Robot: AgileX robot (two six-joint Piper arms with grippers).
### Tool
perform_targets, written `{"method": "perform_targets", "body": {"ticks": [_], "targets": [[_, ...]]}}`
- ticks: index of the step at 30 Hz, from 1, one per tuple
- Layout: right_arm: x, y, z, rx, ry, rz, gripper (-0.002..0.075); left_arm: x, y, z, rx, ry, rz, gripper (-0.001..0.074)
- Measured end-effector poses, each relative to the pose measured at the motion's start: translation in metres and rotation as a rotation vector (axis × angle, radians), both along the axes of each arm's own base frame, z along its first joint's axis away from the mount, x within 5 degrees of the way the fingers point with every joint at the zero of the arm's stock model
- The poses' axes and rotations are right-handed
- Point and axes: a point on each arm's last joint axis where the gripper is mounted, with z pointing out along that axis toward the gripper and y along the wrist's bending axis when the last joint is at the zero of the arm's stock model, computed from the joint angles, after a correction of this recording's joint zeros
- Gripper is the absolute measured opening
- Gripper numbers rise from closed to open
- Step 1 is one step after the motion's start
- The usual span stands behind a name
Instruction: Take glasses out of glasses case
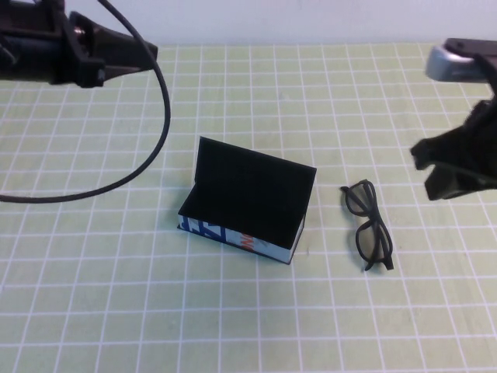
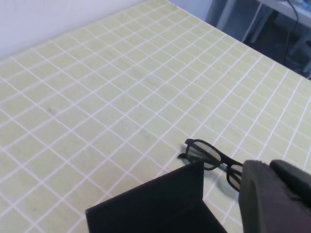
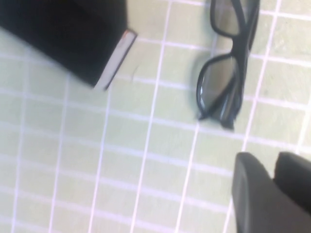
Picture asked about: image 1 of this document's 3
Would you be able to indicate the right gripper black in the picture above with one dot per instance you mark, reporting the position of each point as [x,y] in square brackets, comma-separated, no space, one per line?
[485,147]

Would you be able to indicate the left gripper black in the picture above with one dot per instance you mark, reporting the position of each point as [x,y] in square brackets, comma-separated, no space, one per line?
[39,60]

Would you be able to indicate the black frame glasses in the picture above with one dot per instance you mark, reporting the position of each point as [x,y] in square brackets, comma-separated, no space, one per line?
[382,229]

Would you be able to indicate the black printed glasses case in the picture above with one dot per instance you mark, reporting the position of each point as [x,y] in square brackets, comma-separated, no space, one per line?
[252,186]

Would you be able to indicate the green white checked tablecloth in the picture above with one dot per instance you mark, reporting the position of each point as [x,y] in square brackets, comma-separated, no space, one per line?
[116,311]

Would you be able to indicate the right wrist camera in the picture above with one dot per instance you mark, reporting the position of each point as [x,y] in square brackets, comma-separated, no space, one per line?
[450,64]

